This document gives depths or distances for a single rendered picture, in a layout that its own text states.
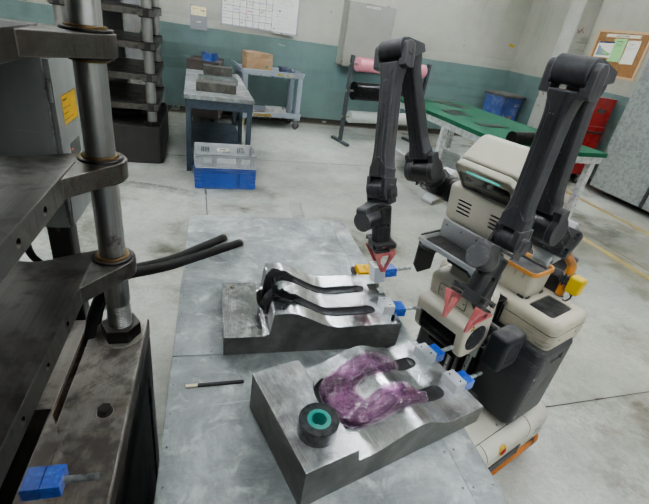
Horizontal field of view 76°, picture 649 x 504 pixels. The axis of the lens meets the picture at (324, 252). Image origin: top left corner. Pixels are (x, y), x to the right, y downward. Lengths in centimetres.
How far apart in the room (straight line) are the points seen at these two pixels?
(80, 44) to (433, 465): 109
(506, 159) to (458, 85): 757
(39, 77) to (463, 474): 125
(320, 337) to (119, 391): 51
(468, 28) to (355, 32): 224
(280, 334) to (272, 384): 22
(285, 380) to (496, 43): 853
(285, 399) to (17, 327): 53
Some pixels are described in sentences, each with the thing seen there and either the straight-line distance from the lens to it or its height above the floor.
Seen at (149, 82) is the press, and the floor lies 84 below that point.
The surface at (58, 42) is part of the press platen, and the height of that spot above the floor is 152.
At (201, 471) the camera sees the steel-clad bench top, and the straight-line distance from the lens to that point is 97.
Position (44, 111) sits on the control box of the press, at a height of 136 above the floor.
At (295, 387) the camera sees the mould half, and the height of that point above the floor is 91.
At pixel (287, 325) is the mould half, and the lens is 114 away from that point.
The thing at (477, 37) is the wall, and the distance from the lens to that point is 889.
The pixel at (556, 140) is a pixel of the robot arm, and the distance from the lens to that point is 104.
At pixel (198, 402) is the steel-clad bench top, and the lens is 108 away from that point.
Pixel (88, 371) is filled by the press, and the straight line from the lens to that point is 122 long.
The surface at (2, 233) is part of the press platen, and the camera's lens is 75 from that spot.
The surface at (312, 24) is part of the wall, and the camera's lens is 764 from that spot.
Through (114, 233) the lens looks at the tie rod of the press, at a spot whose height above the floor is 111.
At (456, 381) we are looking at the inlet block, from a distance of 114.
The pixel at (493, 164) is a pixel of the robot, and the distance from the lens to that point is 131.
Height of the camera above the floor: 161
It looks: 29 degrees down
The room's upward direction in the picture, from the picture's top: 9 degrees clockwise
